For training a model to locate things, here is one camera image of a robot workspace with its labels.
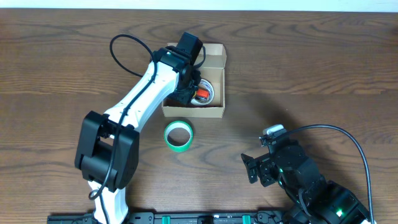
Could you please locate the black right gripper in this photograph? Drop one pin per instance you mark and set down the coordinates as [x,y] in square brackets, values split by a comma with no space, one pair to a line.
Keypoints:
[258,168]

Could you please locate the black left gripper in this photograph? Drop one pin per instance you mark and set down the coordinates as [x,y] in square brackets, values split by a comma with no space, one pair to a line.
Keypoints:
[185,94]

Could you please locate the red black stapler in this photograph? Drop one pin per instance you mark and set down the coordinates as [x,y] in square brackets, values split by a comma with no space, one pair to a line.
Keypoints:
[202,94]

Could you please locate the white tape roll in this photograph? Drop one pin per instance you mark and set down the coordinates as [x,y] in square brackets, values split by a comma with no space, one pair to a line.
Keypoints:
[204,84]

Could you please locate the green tape roll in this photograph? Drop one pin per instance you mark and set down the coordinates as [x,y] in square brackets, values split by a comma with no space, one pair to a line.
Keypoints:
[178,136]

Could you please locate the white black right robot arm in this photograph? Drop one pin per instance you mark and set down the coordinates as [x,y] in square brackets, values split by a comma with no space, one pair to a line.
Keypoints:
[316,199]

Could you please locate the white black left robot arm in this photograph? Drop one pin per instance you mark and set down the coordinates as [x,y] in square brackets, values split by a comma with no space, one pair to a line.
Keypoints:
[108,147]

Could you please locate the open cardboard box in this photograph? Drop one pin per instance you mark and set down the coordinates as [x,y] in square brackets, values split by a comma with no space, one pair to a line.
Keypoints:
[213,71]

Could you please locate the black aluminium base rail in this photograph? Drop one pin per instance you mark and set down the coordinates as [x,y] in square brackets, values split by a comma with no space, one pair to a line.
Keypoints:
[259,217]

